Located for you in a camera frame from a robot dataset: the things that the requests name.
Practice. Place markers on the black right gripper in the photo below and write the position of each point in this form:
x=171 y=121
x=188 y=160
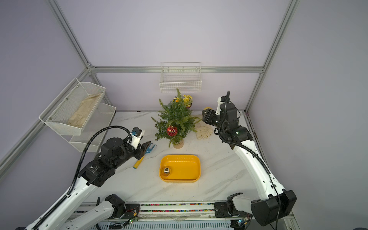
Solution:
x=209 y=118

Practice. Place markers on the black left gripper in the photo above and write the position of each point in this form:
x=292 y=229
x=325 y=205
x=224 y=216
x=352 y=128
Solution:
x=140 y=152

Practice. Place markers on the red lattice ball ornament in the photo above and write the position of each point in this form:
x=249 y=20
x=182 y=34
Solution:
x=172 y=131

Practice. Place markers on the shiny silver ball ornament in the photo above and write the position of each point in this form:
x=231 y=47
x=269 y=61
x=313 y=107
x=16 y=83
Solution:
x=166 y=171

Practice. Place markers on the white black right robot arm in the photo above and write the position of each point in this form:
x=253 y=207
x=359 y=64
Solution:
x=274 y=201

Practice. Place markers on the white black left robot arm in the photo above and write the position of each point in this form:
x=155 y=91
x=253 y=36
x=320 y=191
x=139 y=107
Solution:
x=114 y=153

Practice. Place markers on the small green christmas tree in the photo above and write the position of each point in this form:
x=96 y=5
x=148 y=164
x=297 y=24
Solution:
x=174 y=114

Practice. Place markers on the blue yellow toy rake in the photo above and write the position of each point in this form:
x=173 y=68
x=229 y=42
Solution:
x=137 y=164

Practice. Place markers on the cream work glove on table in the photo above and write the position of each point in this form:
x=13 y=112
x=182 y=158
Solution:
x=203 y=130

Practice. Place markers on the yellow purple flower bouquet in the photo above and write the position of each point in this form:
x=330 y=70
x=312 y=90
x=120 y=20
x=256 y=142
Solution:
x=186 y=98

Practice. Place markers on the yellow plastic tray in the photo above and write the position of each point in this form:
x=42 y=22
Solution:
x=184 y=168

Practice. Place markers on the cream glove in shelf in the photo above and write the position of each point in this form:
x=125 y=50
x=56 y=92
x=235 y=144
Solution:
x=81 y=114

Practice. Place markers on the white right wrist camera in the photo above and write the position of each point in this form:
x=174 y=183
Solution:
x=221 y=106

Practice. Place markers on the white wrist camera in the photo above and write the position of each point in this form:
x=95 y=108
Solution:
x=221 y=106
x=136 y=135

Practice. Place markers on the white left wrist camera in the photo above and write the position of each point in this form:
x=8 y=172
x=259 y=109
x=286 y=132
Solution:
x=136 y=135

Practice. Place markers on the white wire wall basket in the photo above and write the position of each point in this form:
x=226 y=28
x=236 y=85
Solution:
x=184 y=76

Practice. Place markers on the aluminium frame bars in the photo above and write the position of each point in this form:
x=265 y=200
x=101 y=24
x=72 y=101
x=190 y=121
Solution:
x=8 y=161

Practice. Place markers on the white mesh wall shelf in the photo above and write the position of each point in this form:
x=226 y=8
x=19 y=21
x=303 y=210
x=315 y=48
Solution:
x=57 y=114

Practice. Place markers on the aluminium rail with pebbles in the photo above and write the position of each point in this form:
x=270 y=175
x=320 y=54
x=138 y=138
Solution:
x=190 y=209

